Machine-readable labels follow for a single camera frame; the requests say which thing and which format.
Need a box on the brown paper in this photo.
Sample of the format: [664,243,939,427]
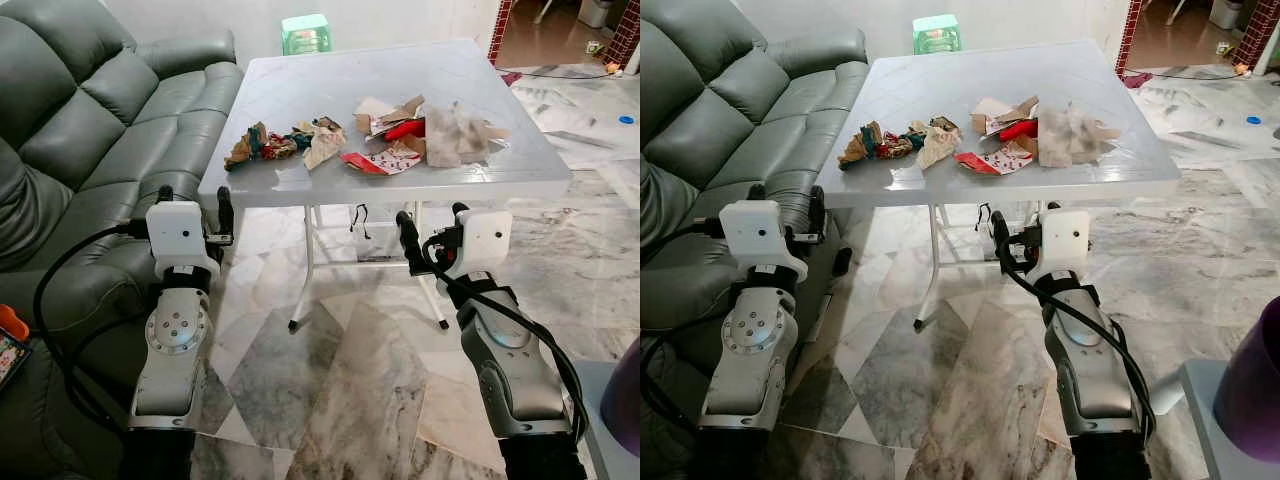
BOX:
[225,122,269,171]
[838,122,883,171]

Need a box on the purple rubbish bin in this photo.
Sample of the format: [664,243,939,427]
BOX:
[1213,296,1280,463]
[600,338,641,459]

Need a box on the flattened red white carton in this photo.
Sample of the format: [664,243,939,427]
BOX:
[953,140,1041,177]
[340,140,428,177]

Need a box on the crumpled teal red wrapper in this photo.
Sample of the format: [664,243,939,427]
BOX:
[262,126,315,160]
[878,125,929,159]

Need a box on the grey-green leather sofa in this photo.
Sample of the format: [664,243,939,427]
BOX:
[640,0,871,480]
[0,0,246,480]

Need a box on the crumpled beige paper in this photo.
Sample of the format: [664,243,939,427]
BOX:
[916,117,963,171]
[303,118,347,171]

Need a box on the torn brown cardboard piece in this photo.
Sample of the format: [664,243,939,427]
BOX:
[355,95,427,137]
[970,95,1041,137]

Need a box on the white plastic folding table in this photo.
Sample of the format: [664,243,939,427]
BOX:
[198,40,574,333]
[815,40,1183,333]

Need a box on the red brick door pillar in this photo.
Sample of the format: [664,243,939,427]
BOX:
[1115,0,1143,73]
[488,0,513,66]
[1232,0,1280,71]
[608,0,641,73]

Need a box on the green plastic stool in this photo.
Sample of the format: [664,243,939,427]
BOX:
[281,14,332,56]
[912,14,963,56]

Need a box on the colourful snack packet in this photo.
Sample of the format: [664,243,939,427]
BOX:
[0,328,33,389]

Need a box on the white plastic stand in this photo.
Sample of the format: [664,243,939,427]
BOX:
[572,360,641,480]
[1150,358,1280,480]

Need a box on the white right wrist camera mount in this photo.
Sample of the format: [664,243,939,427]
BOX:
[443,210,513,283]
[1030,208,1091,283]

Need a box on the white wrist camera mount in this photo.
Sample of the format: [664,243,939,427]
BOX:
[146,200,221,281]
[720,200,807,283]
[443,210,513,283]
[1030,208,1091,283]

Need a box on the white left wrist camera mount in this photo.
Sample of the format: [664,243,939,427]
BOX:
[720,200,807,283]
[146,200,221,281]

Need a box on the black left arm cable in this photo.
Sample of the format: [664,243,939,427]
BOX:
[33,225,151,433]
[640,225,723,433]

